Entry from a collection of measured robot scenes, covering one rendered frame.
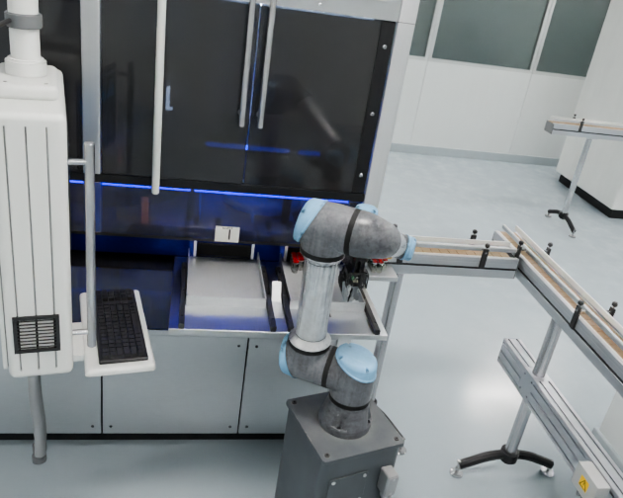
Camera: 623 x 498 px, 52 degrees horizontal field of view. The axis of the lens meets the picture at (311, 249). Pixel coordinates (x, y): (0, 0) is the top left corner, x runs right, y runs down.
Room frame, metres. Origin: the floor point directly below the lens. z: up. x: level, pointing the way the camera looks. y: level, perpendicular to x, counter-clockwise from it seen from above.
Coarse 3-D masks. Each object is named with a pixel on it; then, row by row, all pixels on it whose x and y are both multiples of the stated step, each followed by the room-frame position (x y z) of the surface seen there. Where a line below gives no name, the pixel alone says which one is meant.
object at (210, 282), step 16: (192, 272) 1.97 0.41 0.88; (208, 272) 1.99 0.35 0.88; (224, 272) 2.01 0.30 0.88; (240, 272) 2.02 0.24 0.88; (256, 272) 2.04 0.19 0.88; (192, 288) 1.86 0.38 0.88; (208, 288) 1.88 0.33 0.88; (224, 288) 1.89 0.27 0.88; (240, 288) 1.91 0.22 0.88; (256, 288) 1.93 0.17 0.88; (192, 304) 1.76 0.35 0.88; (208, 304) 1.77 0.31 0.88; (224, 304) 1.78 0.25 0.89; (240, 304) 1.79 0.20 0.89; (256, 304) 1.80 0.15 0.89
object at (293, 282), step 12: (288, 264) 2.14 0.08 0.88; (288, 276) 2.05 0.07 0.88; (300, 276) 2.07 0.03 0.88; (336, 276) 2.11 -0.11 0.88; (288, 288) 1.91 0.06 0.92; (300, 288) 1.98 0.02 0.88; (336, 288) 2.02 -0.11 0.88; (288, 300) 1.86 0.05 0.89; (336, 300) 1.93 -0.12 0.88; (360, 300) 1.93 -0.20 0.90
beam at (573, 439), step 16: (512, 352) 2.31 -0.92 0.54; (528, 352) 2.32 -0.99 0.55; (512, 368) 2.28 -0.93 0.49; (528, 368) 2.20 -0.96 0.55; (528, 384) 2.15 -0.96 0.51; (544, 384) 2.10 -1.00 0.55; (528, 400) 2.12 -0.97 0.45; (544, 400) 2.03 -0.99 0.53; (560, 400) 2.01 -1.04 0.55; (544, 416) 2.00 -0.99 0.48; (560, 416) 1.92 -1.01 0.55; (576, 416) 1.93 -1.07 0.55; (560, 432) 1.89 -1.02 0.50; (576, 432) 1.84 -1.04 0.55; (560, 448) 1.86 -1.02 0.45; (576, 448) 1.79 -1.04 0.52; (592, 448) 1.77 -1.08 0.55; (576, 464) 1.76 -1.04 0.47; (608, 464) 1.69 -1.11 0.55; (608, 480) 1.62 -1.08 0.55; (608, 496) 1.58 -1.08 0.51
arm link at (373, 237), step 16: (368, 224) 1.37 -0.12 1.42; (384, 224) 1.40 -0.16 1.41; (352, 240) 1.35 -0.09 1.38; (368, 240) 1.35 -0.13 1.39; (384, 240) 1.37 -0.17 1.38; (400, 240) 1.45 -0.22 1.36; (352, 256) 1.38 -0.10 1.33; (368, 256) 1.37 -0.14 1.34; (384, 256) 1.39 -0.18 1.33; (400, 256) 1.70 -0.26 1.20
